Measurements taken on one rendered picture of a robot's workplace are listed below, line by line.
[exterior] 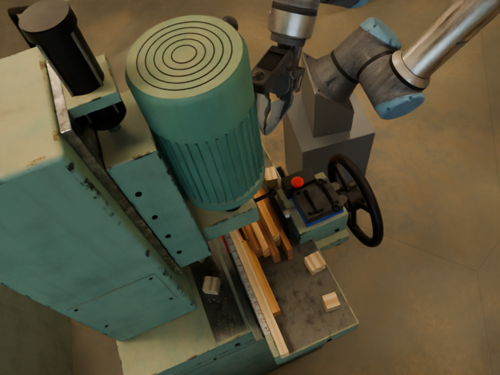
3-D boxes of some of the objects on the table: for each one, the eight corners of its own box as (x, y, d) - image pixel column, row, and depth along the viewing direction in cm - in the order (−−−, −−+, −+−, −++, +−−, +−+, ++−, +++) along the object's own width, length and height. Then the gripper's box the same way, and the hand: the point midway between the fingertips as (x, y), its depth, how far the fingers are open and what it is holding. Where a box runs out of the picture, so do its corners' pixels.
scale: (270, 332, 90) (270, 332, 90) (264, 335, 90) (264, 335, 90) (199, 161, 115) (199, 161, 115) (194, 163, 115) (194, 163, 115)
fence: (281, 359, 92) (280, 355, 87) (274, 362, 92) (273, 359, 87) (198, 159, 123) (193, 148, 118) (193, 161, 122) (188, 150, 118)
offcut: (278, 186, 115) (277, 178, 111) (267, 188, 115) (265, 181, 111) (274, 174, 117) (274, 166, 113) (263, 176, 117) (263, 168, 113)
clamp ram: (310, 229, 107) (311, 213, 99) (284, 240, 106) (283, 225, 98) (295, 201, 111) (295, 184, 103) (270, 212, 110) (268, 196, 103)
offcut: (326, 312, 96) (327, 309, 93) (321, 300, 98) (321, 295, 95) (339, 308, 96) (340, 304, 93) (333, 295, 98) (335, 291, 95)
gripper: (317, 39, 86) (293, 134, 96) (277, 29, 89) (259, 122, 99) (303, 42, 79) (279, 143, 89) (261, 31, 82) (242, 130, 92)
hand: (264, 130), depth 91 cm, fingers closed
